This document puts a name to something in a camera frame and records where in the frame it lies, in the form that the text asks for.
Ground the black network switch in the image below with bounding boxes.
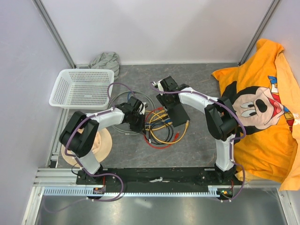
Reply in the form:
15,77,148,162
167,103,190,127

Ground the white perforated plastic basket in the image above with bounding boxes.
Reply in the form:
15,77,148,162
49,69,114,110

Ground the beige bucket hat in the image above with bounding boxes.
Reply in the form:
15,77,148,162
60,128,112,168

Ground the aluminium frame post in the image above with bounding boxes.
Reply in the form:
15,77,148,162
238,0,281,66
33,0,76,68

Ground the right aluminium frame post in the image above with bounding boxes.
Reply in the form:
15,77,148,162
238,0,281,66

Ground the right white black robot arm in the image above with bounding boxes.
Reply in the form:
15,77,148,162
153,76,241,185

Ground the black ethernet cable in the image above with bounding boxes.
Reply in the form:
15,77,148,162
144,117,174,144

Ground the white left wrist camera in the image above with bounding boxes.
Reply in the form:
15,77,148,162
139,102,148,115

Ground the red ethernet cable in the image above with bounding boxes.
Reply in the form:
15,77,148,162
143,107,181,149

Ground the blue ethernet cable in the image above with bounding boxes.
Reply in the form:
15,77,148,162
126,90,174,132

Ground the grey ethernet cable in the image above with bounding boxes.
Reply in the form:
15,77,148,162
109,90,154,136

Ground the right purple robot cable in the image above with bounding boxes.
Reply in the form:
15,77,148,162
150,82,247,203

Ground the orange cartoon print shirt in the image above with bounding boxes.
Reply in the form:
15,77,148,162
213,39,300,191

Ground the left aluminium frame post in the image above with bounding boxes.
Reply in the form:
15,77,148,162
33,0,76,68

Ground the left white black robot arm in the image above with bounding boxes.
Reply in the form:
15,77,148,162
59,96,147,185

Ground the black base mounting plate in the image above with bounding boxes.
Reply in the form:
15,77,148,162
76,167,241,192

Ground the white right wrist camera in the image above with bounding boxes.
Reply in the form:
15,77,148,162
157,81,164,92

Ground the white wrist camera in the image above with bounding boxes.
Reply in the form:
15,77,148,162
157,81,164,92
139,102,148,115

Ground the grey crumpled cloth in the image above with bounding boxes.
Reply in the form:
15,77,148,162
89,52,120,80

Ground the grey slotted cable duct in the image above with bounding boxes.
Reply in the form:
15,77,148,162
44,186,233,197

